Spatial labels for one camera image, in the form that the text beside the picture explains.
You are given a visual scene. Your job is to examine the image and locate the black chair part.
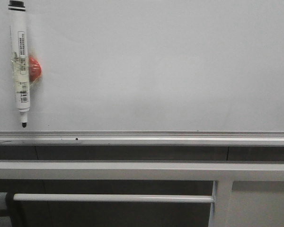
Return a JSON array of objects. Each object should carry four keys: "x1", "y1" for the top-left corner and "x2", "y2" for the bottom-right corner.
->
[{"x1": 5, "y1": 192, "x2": 25, "y2": 227}]

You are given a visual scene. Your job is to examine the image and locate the white stand upright post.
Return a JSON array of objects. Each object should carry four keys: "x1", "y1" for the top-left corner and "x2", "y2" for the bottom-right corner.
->
[{"x1": 208, "y1": 180, "x2": 233, "y2": 227}]

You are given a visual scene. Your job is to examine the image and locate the red round magnet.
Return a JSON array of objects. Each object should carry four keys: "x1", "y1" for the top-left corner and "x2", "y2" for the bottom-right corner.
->
[{"x1": 29, "y1": 56, "x2": 42, "y2": 83}]

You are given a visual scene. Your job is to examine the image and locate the aluminium whiteboard tray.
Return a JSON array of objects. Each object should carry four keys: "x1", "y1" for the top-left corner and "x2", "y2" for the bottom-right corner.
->
[{"x1": 0, "y1": 131, "x2": 284, "y2": 147}]

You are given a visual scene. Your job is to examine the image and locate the white whiteboard marker pen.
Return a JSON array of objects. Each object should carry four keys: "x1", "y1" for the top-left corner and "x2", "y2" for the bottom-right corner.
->
[{"x1": 8, "y1": 0, "x2": 31, "y2": 128}]

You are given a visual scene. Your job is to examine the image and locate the large whiteboard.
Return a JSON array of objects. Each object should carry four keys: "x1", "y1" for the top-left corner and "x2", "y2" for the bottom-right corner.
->
[{"x1": 0, "y1": 0, "x2": 284, "y2": 132}]

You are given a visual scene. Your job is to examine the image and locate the white round stand bar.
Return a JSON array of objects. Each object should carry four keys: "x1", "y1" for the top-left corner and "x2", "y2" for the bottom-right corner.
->
[{"x1": 13, "y1": 193, "x2": 214, "y2": 203}]

